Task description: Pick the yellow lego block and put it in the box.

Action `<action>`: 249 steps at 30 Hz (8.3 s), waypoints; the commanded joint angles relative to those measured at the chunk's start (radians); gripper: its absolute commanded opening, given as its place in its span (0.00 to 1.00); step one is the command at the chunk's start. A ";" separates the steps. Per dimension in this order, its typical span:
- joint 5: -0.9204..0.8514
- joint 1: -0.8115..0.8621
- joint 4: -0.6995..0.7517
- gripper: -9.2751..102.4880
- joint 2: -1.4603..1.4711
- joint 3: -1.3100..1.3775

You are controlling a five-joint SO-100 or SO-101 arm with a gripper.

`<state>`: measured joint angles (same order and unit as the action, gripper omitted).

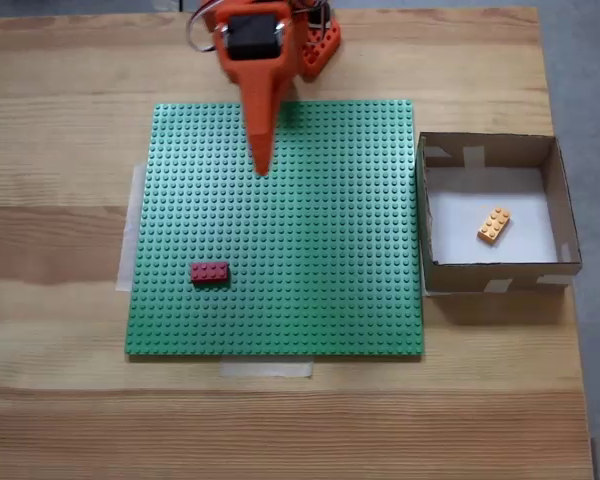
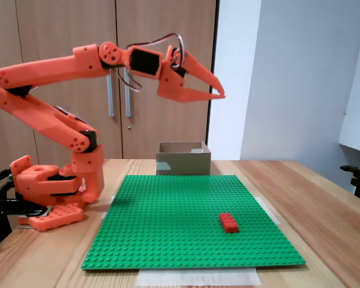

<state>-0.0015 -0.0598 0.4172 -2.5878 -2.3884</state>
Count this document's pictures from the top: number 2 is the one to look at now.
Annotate open cardboard box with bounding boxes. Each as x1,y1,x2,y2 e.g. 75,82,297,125
155,140,212,176

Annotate masking tape strip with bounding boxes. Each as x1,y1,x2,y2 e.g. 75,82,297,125
100,194,116,220
136,268,262,287
259,196,283,226

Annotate black table clamp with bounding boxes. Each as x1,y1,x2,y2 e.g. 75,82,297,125
0,181,49,254

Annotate red lego block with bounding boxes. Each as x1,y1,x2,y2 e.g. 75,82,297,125
218,212,240,234

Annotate red white black servo cable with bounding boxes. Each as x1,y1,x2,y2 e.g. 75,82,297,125
116,33,188,92

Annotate metal cabinet handle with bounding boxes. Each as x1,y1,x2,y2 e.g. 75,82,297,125
107,74,115,118
124,68,133,118

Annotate green lego baseplate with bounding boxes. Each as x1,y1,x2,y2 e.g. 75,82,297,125
80,175,307,271

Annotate wooden cabinet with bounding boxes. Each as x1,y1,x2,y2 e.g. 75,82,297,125
0,0,220,181

